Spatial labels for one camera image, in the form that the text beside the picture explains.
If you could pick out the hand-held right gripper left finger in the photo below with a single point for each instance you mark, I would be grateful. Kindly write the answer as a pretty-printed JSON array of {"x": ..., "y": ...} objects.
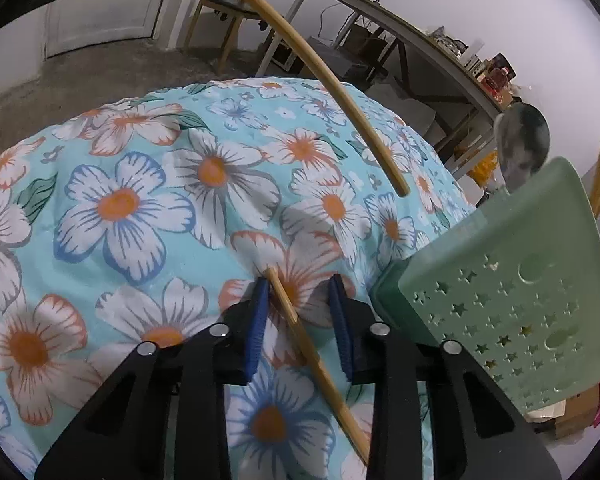
[{"x": 254, "y": 330}]

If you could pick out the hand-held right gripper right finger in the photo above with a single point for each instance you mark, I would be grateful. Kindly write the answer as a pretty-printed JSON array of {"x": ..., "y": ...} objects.
[{"x": 341, "y": 330}]

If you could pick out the green perforated utensil holder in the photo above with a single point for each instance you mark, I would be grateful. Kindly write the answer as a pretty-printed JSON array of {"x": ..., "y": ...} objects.
[{"x": 505, "y": 270}]

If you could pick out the large metal spoon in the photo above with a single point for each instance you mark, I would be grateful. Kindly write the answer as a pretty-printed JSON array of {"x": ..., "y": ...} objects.
[{"x": 522, "y": 145}]

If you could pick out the white panel door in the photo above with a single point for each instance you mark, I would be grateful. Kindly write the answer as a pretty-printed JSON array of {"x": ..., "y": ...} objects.
[{"x": 105, "y": 5}]

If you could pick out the floral blue blanket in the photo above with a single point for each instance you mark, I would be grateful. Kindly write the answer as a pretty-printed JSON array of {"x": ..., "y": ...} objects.
[{"x": 155, "y": 185}]

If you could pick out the yellow plastic bag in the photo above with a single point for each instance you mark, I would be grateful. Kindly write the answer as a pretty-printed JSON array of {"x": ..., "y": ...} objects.
[{"x": 485, "y": 170}]

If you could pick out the wooden chair with dark seat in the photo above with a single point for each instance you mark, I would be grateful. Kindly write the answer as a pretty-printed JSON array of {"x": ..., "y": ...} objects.
[{"x": 230, "y": 7}]

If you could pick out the grey cushion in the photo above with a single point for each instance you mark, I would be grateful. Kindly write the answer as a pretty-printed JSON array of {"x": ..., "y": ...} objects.
[{"x": 405, "y": 105}]

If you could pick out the cardboard box beside sack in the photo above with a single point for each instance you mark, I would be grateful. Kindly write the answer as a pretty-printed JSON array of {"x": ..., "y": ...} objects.
[{"x": 570, "y": 410}]

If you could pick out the grey flat box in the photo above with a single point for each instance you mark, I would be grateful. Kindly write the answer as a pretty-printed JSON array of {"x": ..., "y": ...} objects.
[{"x": 335, "y": 57}]

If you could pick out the small cardboard box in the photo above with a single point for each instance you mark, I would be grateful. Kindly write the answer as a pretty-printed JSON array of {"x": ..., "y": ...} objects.
[{"x": 365, "y": 40}]

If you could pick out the red drink bottle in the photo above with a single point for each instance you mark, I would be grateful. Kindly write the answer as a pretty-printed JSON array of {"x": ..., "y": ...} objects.
[{"x": 497, "y": 79}]

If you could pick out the pile of desk clutter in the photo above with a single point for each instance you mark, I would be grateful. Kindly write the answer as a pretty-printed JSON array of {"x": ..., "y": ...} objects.
[{"x": 472, "y": 57}]

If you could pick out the long grey desk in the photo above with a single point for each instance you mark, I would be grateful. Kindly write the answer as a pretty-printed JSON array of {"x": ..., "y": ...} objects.
[{"x": 405, "y": 27}]

